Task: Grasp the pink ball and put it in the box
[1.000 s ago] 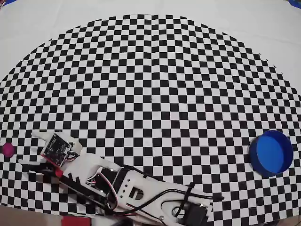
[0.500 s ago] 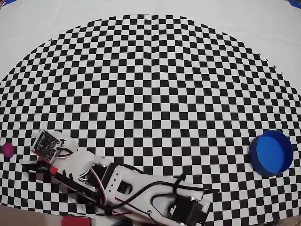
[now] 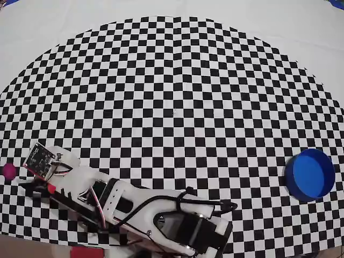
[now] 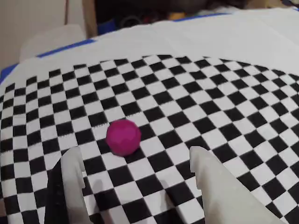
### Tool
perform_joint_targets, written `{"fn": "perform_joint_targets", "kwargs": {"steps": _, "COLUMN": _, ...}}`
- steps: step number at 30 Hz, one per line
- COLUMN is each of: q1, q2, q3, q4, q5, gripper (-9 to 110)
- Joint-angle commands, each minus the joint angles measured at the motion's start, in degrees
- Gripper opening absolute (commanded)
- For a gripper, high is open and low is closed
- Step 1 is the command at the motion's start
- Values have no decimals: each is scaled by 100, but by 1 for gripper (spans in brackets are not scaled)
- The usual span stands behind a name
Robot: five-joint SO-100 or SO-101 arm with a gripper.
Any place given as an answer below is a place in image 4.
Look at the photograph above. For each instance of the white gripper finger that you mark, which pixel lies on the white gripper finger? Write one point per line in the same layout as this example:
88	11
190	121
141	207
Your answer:
222	198
72	186

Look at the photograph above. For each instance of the pink faceted ball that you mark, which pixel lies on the pink faceted ball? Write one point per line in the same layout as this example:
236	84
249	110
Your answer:
123	137

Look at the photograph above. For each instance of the checkerboard printed white sheet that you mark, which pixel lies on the checkerboard printed white sheet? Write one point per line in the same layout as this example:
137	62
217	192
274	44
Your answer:
187	93

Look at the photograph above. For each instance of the multicoloured patterned tablecloth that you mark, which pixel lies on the multicoloured patterned tablecloth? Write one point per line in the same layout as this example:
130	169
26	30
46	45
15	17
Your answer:
65	47

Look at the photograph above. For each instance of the small yellow object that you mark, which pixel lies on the small yellow object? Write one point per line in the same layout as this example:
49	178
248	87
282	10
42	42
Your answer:
176	16

